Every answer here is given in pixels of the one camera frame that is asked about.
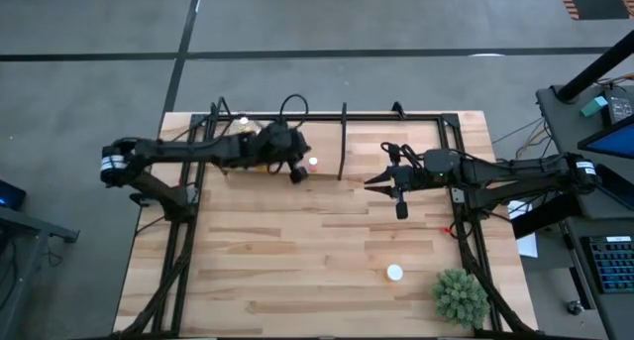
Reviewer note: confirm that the grey side desk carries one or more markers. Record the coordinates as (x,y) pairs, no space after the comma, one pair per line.
(562,132)

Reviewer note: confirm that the small red connector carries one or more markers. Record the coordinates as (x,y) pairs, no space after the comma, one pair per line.
(446,229)

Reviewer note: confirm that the small pink pill bottle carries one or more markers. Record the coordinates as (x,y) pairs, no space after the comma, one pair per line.
(313,161)

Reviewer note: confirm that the laptop with blue screen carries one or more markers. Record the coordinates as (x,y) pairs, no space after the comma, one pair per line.
(614,143)

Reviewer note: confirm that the white paper sheet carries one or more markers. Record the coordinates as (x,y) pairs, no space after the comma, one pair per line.
(529,246)

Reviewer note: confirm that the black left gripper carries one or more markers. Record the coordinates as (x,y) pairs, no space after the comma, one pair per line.
(285,142)

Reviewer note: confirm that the black power adapter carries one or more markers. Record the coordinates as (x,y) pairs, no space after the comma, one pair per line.
(619,108)

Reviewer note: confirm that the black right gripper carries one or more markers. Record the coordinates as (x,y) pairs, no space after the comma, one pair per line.
(408,176)

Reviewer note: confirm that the black round pole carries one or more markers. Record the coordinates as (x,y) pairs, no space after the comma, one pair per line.
(594,67)

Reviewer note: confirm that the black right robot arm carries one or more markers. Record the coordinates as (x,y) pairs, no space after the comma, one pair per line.
(520,174)

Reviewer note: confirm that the black aluminium rig frame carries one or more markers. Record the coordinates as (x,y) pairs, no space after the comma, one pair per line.
(376,117)

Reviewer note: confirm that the green artificial plant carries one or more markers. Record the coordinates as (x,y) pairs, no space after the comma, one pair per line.
(460,298)

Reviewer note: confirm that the small teal box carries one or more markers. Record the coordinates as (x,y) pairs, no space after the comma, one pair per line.
(593,106)

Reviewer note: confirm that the grey metal stand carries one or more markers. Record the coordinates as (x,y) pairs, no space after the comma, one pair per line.
(44,229)

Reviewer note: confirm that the black device blue light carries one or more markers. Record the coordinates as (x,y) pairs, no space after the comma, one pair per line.
(9,196)

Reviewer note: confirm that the black smartphone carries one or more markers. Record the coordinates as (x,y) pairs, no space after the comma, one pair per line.
(619,189)

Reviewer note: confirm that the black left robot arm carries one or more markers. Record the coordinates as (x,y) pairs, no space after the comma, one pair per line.
(188,151)

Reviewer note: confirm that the small metal knob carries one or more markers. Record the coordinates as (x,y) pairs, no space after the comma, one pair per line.
(574,307)

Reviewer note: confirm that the black mat orange striped border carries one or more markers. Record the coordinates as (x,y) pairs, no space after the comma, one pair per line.
(594,0)

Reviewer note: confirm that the backlit keyboard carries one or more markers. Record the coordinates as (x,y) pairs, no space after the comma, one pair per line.
(611,263)

